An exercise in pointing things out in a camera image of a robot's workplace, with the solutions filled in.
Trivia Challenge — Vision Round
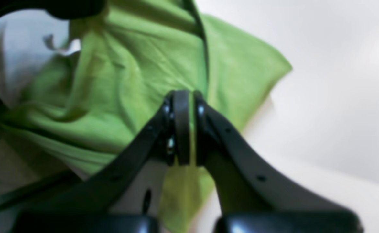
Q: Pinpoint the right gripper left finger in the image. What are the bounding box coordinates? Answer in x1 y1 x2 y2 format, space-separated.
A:
12 90 190 233

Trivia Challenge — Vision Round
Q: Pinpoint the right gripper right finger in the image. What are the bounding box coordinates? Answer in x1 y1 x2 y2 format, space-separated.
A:
193 91 364 233

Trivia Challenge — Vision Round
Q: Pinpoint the green T-shirt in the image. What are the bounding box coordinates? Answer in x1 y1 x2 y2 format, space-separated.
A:
0 0 293 233

